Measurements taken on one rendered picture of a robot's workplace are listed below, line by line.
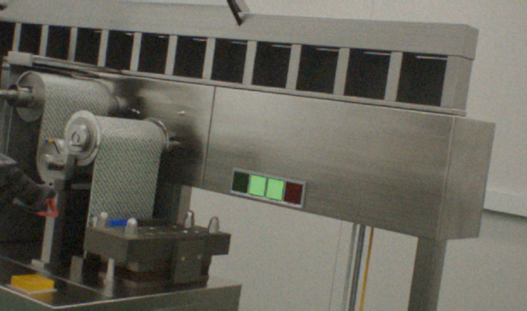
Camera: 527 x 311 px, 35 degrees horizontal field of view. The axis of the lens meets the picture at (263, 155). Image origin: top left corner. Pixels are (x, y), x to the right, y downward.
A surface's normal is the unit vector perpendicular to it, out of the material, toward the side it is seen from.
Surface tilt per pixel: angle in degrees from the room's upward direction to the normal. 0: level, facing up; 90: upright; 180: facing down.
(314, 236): 90
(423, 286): 90
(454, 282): 90
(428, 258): 90
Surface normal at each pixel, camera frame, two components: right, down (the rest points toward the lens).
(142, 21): -0.61, -0.04
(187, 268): 0.79, 0.14
